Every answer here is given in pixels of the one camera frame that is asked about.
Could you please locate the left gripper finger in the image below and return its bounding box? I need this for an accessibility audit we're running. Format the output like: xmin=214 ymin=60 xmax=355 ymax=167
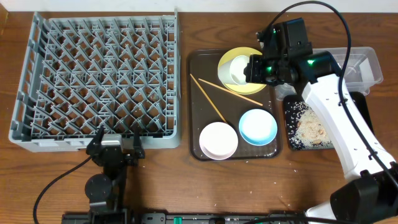
xmin=91 ymin=126 xmax=104 ymax=146
xmin=133 ymin=128 xmax=144 ymax=156

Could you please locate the white paper cup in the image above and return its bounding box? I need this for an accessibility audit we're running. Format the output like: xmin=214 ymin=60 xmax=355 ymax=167
xmin=218 ymin=55 xmax=249 ymax=85

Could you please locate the light blue bowl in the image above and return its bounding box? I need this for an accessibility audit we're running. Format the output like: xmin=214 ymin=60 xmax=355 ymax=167
xmin=238 ymin=109 xmax=278 ymax=146

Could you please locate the rice food waste pile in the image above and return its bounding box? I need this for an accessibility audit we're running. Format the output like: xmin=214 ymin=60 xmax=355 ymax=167
xmin=287 ymin=101 xmax=335 ymax=147

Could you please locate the white pink bowl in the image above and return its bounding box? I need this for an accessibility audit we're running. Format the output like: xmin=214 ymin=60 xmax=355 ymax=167
xmin=199 ymin=122 xmax=239 ymax=161

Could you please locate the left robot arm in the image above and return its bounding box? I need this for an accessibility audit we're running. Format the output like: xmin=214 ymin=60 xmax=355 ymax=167
xmin=85 ymin=127 xmax=145 ymax=224

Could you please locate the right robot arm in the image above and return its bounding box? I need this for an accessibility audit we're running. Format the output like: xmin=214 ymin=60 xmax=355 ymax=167
xmin=244 ymin=18 xmax=397 ymax=223

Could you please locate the black waste tray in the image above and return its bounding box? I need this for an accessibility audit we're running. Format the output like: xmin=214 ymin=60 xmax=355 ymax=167
xmin=282 ymin=91 xmax=374 ymax=151

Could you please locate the yellow plate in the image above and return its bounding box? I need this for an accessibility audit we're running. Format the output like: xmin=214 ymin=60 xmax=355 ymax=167
xmin=218 ymin=47 xmax=266 ymax=95

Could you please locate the dark brown serving tray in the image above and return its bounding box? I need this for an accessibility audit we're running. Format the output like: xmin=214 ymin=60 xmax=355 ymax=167
xmin=187 ymin=47 xmax=282 ymax=161

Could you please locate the long wooden chopstick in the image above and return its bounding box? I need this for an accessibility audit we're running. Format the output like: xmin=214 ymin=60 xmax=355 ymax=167
xmin=198 ymin=78 xmax=263 ymax=106

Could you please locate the short wooden chopstick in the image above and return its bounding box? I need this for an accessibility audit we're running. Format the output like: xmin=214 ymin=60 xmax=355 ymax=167
xmin=190 ymin=73 xmax=228 ymax=124

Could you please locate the grey dish rack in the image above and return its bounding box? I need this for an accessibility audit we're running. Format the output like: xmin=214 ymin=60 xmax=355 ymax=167
xmin=9 ymin=13 xmax=181 ymax=152

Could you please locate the clear plastic bin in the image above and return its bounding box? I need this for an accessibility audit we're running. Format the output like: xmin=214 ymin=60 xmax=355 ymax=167
xmin=275 ymin=47 xmax=384 ymax=101

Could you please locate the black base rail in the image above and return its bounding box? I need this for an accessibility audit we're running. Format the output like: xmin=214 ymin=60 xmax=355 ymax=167
xmin=61 ymin=213 xmax=303 ymax=224

